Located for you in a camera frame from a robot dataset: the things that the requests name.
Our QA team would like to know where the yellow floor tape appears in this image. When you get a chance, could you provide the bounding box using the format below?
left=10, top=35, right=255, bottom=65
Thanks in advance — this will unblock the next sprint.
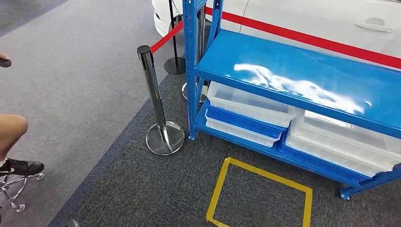
left=205, top=157, right=314, bottom=227

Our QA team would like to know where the white car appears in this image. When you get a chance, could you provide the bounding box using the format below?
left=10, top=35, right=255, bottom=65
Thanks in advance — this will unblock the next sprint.
left=151, top=0, right=401, bottom=71

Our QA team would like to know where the blue metal shelf rack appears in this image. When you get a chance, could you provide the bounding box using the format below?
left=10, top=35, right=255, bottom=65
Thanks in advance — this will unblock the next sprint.
left=182, top=0, right=401, bottom=201

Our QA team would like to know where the black chrome stool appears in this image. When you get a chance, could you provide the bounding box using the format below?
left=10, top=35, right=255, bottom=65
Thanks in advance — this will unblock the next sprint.
left=0, top=173, right=45, bottom=214

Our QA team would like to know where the black stanchion post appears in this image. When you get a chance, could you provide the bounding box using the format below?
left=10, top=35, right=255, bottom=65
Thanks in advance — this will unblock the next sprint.
left=164, top=0, right=187, bottom=76

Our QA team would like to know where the red barrier belt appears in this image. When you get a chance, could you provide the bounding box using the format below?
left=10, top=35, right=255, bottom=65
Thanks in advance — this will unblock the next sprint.
left=149, top=21, right=185, bottom=55
left=205, top=6, right=401, bottom=70

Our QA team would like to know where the person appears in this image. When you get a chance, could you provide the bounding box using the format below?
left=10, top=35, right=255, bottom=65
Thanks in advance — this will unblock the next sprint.
left=0, top=52, right=45, bottom=178

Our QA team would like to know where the chrome stanchion post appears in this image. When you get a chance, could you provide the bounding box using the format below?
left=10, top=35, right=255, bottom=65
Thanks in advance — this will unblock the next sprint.
left=181, top=3, right=209, bottom=105
left=136, top=45, right=186, bottom=157

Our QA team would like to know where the blue plastic bin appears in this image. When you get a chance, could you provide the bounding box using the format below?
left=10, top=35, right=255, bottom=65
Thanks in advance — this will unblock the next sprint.
left=277, top=132, right=371, bottom=186
left=205, top=104, right=288, bottom=141

